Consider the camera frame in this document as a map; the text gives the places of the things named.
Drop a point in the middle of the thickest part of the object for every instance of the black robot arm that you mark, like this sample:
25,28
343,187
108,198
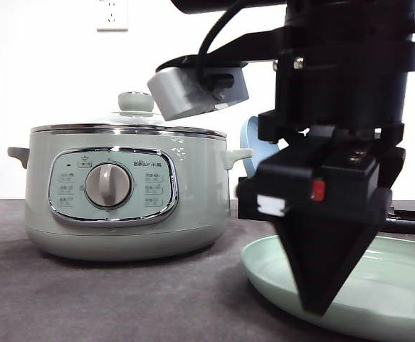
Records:
318,25

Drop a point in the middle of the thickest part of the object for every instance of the green plate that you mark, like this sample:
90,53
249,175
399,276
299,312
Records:
376,303

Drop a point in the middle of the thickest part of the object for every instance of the green electric steamer pot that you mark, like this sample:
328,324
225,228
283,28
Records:
126,191

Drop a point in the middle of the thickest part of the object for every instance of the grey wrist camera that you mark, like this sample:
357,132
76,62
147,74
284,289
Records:
182,92

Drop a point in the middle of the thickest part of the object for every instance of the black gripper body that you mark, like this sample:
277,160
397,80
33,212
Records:
360,91

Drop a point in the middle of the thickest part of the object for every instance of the dark grey table mat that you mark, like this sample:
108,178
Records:
208,296

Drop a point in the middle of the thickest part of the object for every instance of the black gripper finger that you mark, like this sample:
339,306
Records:
327,216

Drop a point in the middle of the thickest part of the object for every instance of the white wall socket left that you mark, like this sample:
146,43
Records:
112,16

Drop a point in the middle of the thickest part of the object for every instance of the black camera cable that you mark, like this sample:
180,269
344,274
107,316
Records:
207,40

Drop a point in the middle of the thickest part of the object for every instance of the black plate rack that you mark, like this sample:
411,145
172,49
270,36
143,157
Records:
249,188

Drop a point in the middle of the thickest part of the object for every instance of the glass steamer lid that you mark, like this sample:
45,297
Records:
135,116

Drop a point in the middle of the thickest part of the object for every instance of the blue plate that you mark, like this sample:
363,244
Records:
262,149

